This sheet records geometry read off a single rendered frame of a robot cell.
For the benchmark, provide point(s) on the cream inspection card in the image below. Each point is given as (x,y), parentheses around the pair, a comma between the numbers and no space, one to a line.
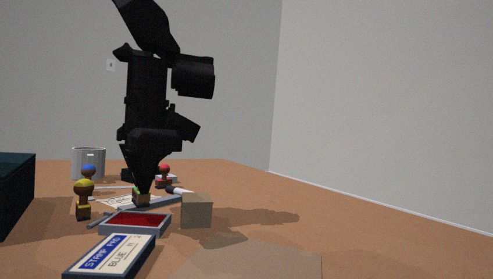
(120,200)

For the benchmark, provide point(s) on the brown rubber stamp with yellow top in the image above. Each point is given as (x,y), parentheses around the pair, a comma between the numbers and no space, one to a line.
(83,188)

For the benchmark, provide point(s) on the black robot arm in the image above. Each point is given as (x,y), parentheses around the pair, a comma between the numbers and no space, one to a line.
(192,76)

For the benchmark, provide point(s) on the wooden pass stamp with green handle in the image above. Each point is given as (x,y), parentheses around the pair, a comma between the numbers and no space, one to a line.
(140,201)

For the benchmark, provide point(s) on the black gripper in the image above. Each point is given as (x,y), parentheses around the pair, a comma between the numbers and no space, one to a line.
(146,141)

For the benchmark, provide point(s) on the tan cardboard box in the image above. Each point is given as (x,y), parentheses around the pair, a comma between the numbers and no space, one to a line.
(196,210)

